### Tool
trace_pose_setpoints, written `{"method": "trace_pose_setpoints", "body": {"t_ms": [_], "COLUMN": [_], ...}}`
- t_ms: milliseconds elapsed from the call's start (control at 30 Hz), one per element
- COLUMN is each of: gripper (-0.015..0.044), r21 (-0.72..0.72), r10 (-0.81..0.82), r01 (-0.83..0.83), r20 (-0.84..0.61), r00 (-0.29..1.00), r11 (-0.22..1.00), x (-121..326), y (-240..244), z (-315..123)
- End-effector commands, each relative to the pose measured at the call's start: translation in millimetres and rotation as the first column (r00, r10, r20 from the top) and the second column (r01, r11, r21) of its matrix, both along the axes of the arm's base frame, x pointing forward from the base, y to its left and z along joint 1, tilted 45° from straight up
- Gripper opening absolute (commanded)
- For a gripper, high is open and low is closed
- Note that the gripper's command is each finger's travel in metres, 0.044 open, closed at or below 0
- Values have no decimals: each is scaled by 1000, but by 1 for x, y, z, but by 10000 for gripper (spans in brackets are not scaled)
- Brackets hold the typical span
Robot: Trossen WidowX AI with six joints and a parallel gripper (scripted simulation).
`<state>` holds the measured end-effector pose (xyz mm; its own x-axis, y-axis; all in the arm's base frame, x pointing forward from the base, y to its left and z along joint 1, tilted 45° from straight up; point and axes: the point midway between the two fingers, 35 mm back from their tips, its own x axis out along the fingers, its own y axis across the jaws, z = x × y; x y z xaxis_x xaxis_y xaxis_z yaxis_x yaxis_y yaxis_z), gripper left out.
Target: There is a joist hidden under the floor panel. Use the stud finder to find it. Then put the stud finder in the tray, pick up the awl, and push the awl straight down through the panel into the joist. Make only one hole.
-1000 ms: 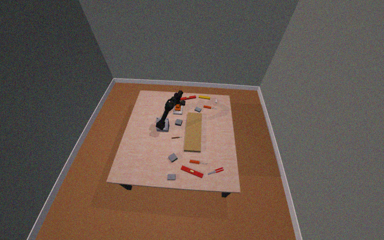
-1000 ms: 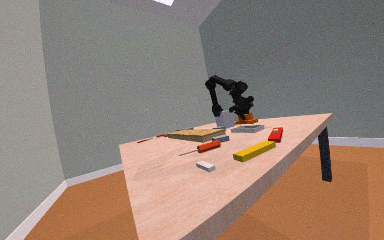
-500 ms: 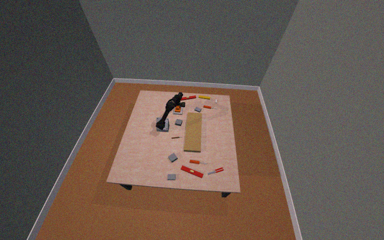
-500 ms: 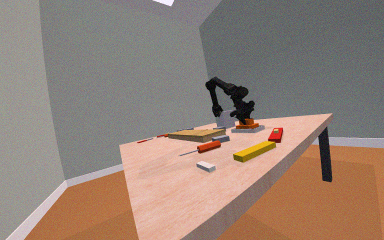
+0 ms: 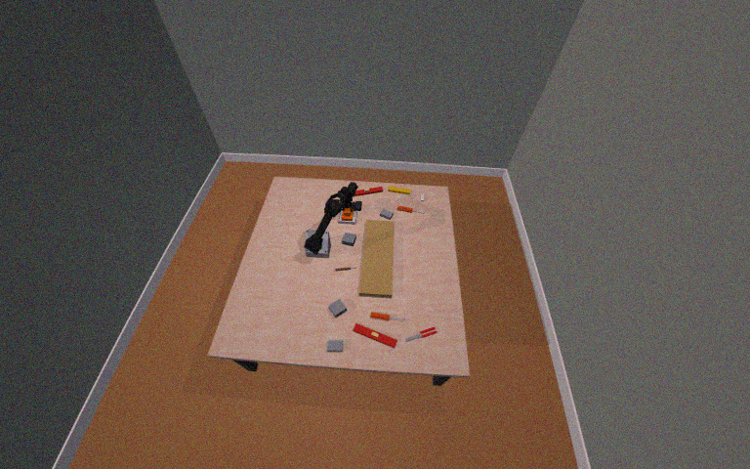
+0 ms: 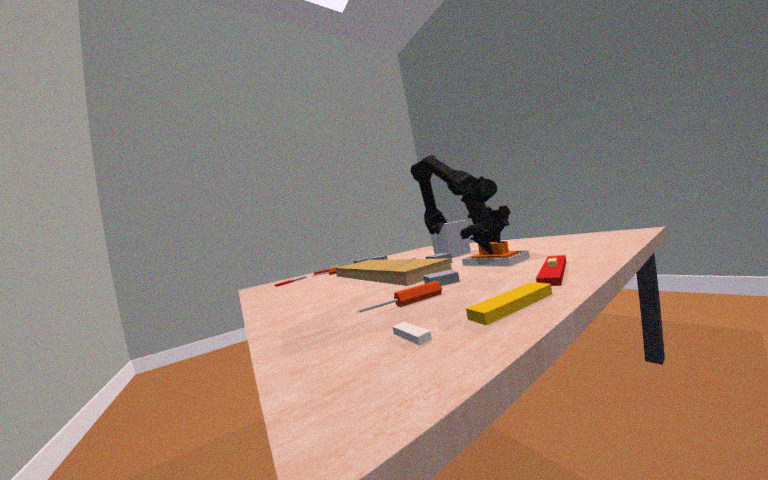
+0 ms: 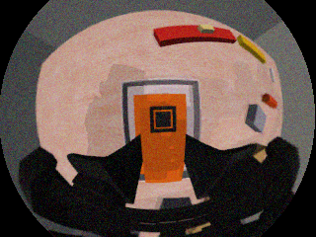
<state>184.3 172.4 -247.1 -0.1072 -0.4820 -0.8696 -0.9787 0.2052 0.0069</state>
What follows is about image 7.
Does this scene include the yellow rectangular bar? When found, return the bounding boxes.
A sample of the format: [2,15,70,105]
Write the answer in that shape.
[237,35,266,63]

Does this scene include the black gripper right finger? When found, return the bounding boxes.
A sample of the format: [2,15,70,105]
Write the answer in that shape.
[183,134,258,200]

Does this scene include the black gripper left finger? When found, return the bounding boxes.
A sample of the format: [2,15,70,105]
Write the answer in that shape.
[67,134,143,204]

